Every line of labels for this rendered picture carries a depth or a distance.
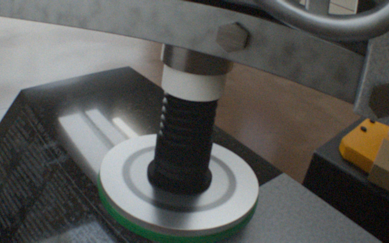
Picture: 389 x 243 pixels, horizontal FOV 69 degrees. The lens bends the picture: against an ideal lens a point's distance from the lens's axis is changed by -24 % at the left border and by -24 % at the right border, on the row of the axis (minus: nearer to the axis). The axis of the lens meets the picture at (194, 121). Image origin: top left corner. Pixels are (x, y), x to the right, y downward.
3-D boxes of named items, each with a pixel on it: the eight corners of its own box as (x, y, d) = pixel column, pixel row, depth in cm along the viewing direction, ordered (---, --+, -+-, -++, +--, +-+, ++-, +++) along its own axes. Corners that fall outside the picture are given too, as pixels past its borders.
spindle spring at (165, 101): (217, 137, 46) (229, 72, 42) (199, 160, 41) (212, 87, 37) (171, 122, 48) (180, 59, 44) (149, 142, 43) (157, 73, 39)
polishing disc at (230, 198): (264, 241, 39) (267, 234, 38) (85, 218, 37) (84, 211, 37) (248, 150, 58) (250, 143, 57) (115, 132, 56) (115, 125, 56)
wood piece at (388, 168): (377, 152, 89) (383, 138, 87) (401, 164, 84) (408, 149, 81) (366, 178, 74) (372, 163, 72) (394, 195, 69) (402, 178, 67)
